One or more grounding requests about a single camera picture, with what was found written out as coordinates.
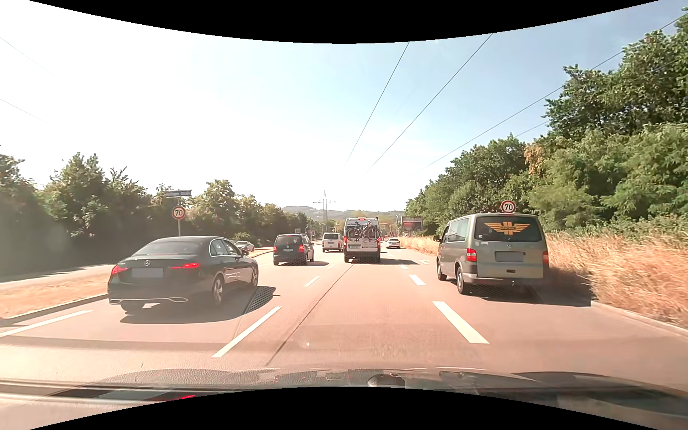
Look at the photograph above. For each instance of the pylon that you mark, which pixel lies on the pylon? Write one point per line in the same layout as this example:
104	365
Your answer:
324	206

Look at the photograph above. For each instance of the white van with bicycles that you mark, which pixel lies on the white van with bicycles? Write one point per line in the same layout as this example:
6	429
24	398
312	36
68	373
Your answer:
362	242

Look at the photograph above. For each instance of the white car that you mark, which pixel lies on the white car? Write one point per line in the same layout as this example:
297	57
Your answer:
393	243

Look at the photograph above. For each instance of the dark estate car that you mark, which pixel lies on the dark estate car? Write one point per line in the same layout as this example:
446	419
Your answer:
291	248

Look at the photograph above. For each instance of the billboard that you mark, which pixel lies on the billboard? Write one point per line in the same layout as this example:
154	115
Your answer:
411	225

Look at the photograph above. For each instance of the silver car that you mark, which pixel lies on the silver car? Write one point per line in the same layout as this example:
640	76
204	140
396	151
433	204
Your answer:
245	245

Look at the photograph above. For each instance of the grey-green van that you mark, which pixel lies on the grey-green van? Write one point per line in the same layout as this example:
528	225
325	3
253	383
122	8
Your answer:
493	251

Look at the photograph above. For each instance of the round speed limit sign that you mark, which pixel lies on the round speed limit sign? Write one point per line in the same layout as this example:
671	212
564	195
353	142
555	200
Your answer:
507	206
178	212

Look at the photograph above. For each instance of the car's own bonnet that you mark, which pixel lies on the car's own bonnet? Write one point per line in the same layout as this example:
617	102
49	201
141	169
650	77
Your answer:
344	380

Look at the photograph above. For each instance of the black saloon car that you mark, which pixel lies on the black saloon car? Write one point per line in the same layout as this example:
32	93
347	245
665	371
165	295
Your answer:
183	269

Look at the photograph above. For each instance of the row of trees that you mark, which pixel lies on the row of trees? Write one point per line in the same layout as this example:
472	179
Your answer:
81	209
619	155

